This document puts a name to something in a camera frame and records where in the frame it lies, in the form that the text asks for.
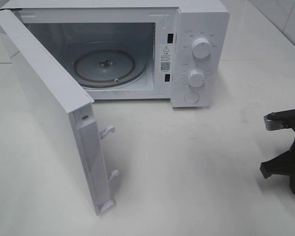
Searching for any white microwave oven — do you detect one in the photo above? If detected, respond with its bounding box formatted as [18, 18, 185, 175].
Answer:
[0, 0, 230, 107]

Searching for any white round door button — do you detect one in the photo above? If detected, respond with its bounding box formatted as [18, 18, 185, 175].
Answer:
[184, 92, 199, 104]

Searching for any white warning label sticker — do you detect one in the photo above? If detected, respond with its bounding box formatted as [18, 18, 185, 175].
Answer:
[159, 43, 173, 74]

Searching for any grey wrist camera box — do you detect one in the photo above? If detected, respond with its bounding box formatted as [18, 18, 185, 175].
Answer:
[264, 116, 285, 131]

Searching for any white microwave door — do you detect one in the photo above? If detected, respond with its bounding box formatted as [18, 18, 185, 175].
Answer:
[0, 10, 119, 214]

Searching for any glass microwave turntable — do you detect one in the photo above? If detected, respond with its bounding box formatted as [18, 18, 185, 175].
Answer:
[73, 49, 148, 88]

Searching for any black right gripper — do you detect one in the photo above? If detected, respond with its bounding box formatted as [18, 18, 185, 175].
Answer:
[260, 109, 295, 194]

